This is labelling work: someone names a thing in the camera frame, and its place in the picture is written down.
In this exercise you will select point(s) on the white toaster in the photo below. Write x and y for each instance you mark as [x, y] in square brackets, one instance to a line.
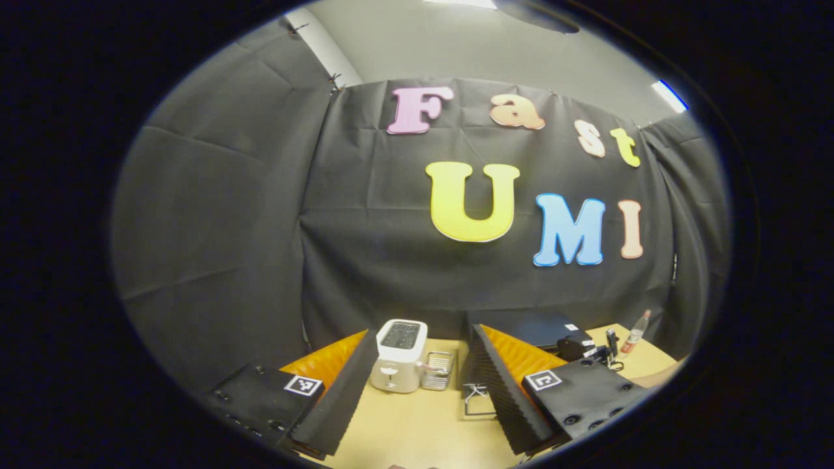
[399, 358]

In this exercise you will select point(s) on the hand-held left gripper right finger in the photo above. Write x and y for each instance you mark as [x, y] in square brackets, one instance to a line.
[505, 397]

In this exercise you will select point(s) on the large ceiling light panel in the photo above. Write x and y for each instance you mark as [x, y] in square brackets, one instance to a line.
[459, 2]

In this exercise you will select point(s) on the small ceiling light panel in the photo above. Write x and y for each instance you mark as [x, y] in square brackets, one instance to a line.
[669, 96]

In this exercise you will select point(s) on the clear water bottle red label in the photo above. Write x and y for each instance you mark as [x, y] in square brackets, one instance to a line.
[635, 333]

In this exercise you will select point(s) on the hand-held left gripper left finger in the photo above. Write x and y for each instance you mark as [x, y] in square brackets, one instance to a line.
[339, 404]

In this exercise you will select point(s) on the black backdrop cloth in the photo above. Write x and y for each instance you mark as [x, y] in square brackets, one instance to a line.
[228, 228]

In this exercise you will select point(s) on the black electric oven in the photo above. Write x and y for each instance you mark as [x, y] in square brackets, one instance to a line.
[521, 326]

